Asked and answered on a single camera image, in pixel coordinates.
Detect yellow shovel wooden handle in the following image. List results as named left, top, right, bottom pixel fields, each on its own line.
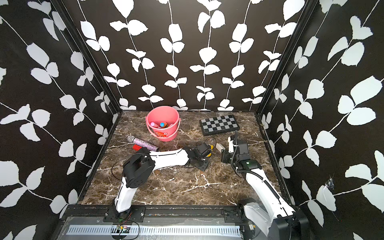
left=206, top=145, right=214, bottom=158

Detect yellow shovel blue tip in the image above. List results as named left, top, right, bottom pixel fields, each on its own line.
left=159, top=122, right=168, bottom=128

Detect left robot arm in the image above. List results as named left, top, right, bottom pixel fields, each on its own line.
left=114, top=143, right=214, bottom=213

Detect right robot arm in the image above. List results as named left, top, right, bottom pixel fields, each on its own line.
left=222, top=139, right=311, bottom=240

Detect pink plastic bucket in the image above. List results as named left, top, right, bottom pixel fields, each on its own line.
left=146, top=106, right=181, bottom=142

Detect black white checkerboard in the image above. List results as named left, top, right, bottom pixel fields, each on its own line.
left=199, top=115, right=240, bottom=136

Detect red small block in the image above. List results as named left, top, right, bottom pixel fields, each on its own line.
left=133, top=144, right=142, bottom=151

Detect purple glitter microphone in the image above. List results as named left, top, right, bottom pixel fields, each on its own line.
left=127, top=135, right=159, bottom=152

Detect small circuit board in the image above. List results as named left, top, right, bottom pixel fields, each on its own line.
left=111, top=225, right=131, bottom=235

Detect white slotted cable duct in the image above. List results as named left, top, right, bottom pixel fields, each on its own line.
left=65, top=225, right=241, bottom=237

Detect black front rail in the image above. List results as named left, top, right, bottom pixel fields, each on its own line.
left=64, top=205, right=246, bottom=223

